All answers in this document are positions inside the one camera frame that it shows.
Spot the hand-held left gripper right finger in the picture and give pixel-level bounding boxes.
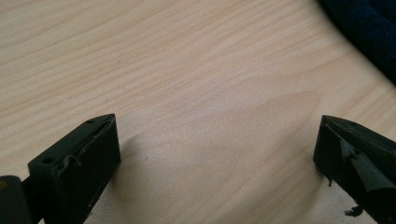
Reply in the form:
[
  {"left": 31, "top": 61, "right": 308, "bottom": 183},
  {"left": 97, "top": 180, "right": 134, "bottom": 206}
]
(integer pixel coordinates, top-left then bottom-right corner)
[{"left": 312, "top": 114, "right": 396, "bottom": 224}]

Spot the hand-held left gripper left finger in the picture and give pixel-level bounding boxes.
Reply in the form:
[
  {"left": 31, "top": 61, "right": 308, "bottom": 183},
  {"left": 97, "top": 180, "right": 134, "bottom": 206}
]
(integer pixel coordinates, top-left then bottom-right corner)
[{"left": 27, "top": 113, "right": 122, "bottom": 224}]

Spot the dark blue cloth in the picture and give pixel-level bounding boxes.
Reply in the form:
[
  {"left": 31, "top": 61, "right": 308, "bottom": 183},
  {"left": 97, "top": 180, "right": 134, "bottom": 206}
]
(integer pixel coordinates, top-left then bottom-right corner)
[{"left": 317, "top": 0, "right": 396, "bottom": 86}]

